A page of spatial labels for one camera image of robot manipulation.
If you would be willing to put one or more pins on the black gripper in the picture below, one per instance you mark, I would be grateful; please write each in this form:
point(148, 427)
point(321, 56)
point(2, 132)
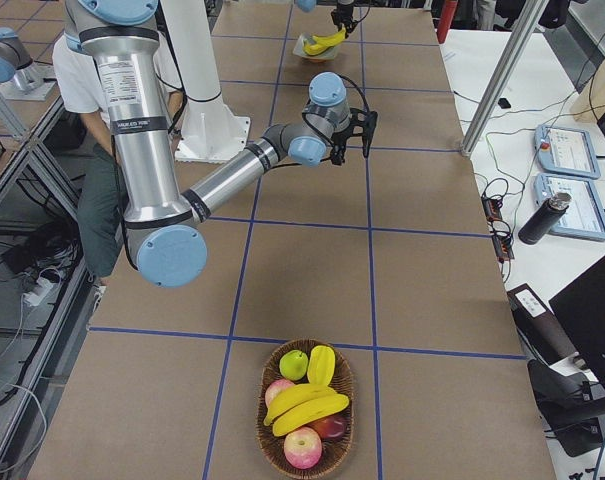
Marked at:
point(344, 9)
point(339, 141)

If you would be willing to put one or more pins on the yellow banana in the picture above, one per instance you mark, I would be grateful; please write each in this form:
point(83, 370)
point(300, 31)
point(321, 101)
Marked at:
point(330, 40)
point(317, 51)
point(308, 412)
point(292, 397)

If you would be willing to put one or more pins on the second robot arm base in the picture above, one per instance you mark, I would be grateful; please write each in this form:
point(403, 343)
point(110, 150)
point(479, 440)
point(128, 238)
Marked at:
point(21, 78)

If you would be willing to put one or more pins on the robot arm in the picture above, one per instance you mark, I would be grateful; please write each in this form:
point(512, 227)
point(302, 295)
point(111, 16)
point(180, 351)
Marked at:
point(308, 5)

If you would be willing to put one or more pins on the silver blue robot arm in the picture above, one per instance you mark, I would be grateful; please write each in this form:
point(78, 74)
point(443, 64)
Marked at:
point(161, 221)

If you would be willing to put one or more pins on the square blue-green ceramic plate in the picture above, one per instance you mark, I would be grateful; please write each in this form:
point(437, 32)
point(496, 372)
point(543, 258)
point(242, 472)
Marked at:
point(297, 50)

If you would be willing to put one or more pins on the woven wicker basket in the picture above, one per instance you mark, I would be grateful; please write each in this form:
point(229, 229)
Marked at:
point(334, 452)

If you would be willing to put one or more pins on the red fire extinguisher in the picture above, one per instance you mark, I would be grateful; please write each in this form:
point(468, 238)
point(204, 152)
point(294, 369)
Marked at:
point(447, 15)

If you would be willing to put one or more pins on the black thermos bottle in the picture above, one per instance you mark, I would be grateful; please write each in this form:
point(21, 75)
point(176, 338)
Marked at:
point(546, 216)

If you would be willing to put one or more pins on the upper teach pendant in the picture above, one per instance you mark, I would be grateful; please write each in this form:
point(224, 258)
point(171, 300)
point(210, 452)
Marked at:
point(566, 151)

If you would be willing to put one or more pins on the teach pendant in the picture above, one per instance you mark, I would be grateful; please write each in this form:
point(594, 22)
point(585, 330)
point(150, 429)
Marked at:
point(566, 151)
point(585, 216)

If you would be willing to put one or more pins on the green apple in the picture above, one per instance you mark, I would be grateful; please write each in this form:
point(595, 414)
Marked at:
point(293, 365)

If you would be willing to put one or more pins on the lower teach pendant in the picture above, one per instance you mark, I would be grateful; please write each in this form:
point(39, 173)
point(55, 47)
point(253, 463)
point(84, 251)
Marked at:
point(585, 216)

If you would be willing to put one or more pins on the pink apple at left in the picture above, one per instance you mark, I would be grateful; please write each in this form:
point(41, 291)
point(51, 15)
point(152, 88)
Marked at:
point(275, 388)

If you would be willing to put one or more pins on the pink apple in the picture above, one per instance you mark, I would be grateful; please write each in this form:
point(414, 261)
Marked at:
point(303, 448)
point(275, 388)

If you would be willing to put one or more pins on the black box with white label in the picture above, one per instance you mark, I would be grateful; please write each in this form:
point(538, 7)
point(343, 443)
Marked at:
point(540, 327)

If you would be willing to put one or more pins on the dark red apple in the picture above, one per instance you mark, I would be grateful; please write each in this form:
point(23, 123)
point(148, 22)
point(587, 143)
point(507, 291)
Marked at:
point(332, 427)

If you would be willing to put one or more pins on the black computer monitor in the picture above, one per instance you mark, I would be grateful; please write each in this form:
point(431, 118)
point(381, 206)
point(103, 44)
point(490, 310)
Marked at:
point(580, 310)

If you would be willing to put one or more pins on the pink apple in front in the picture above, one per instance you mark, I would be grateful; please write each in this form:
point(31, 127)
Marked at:
point(303, 448)

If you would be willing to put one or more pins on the white power strip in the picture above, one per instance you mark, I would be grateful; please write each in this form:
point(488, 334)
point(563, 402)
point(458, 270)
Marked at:
point(43, 287)

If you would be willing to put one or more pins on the small circuit board with wires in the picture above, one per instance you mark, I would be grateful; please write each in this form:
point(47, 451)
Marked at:
point(500, 231)

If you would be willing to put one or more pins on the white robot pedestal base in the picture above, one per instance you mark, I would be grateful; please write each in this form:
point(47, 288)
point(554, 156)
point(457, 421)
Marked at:
point(210, 132)

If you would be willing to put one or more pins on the aluminium frame post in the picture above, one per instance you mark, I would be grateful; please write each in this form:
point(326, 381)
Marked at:
point(515, 46)

